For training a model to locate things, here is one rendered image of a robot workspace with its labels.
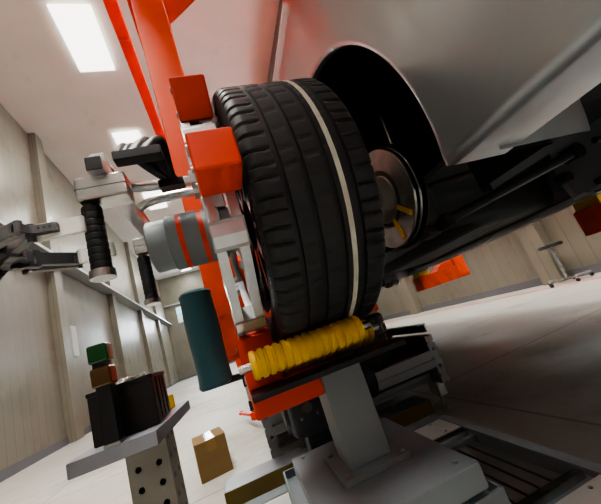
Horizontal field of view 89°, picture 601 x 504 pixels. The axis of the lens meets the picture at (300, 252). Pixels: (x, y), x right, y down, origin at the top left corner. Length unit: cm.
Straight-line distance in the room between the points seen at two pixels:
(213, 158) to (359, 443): 65
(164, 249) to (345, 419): 56
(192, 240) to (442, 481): 69
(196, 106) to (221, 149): 28
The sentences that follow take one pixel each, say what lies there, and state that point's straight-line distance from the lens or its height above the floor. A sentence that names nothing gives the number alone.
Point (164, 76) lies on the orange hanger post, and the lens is 185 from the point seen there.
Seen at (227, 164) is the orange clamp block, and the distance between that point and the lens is 50.
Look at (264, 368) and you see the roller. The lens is 64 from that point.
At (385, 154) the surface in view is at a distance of 100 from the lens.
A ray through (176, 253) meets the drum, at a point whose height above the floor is 80.
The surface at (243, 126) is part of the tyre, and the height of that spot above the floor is 91.
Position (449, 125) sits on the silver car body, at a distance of 65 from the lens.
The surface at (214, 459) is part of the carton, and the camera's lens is 194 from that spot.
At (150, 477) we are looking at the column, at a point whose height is 32.
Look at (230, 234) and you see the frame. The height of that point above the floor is 74.
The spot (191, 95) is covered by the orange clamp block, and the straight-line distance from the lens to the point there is 79.
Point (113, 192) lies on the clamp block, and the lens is 70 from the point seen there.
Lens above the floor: 55
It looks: 14 degrees up
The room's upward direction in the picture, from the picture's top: 19 degrees counter-clockwise
